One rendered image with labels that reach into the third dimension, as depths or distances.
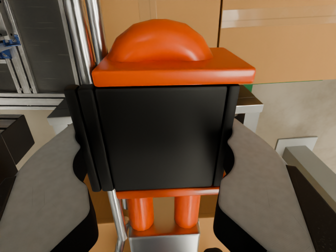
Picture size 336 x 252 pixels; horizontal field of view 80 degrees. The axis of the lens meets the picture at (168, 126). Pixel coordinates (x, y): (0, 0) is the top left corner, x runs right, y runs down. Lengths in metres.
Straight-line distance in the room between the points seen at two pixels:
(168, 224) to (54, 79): 1.02
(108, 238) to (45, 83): 0.86
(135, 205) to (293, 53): 0.71
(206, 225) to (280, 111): 1.24
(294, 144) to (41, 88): 1.70
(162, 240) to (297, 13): 0.70
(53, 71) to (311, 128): 1.70
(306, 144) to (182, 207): 1.73
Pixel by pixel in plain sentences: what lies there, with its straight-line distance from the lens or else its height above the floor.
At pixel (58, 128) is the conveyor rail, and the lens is 0.77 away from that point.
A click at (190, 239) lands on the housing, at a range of 0.20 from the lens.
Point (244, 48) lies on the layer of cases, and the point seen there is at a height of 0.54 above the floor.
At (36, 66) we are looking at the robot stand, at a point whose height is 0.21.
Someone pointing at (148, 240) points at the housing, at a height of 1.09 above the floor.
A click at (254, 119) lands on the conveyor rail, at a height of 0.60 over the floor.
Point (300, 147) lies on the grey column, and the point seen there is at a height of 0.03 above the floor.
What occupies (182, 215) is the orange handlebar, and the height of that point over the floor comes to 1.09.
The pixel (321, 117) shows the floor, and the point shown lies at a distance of 1.80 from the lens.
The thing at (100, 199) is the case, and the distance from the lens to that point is 0.49.
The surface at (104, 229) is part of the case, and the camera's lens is 0.46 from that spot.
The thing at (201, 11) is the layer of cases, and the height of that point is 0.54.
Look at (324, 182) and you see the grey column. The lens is 1.60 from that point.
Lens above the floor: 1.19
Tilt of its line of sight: 58 degrees down
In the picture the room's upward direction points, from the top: 174 degrees clockwise
